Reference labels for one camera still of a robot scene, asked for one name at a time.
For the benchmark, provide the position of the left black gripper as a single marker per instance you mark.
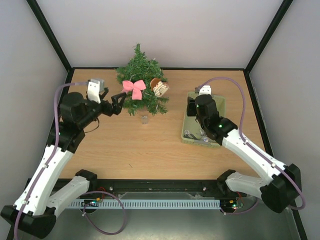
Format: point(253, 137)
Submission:
point(116, 108)

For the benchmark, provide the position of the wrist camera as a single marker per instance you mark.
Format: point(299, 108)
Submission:
point(94, 88)
point(204, 90)

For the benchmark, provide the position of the pink fabric bow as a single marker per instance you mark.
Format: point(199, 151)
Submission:
point(135, 88)

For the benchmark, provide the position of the white slotted cable duct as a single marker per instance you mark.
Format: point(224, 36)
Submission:
point(149, 204)

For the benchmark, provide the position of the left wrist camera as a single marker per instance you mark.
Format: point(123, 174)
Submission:
point(94, 88)

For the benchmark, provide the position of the silver word ornament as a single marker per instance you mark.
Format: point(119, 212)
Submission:
point(188, 135)

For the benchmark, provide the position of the small green christmas tree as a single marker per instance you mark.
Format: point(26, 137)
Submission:
point(136, 78)

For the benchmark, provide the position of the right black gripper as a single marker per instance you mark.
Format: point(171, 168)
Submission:
point(190, 107)

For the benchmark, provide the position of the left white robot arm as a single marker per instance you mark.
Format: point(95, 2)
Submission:
point(37, 209)

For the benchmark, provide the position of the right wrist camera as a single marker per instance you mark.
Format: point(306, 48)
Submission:
point(204, 90)

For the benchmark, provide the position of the clear plastic battery box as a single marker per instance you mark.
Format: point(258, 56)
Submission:
point(144, 119)

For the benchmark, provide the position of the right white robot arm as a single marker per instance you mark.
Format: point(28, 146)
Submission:
point(227, 134)

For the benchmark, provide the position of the black aluminium front rail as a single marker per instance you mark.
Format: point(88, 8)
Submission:
point(160, 186)

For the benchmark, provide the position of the brown round doll ornament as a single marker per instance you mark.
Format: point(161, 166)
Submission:
point(159, 87)

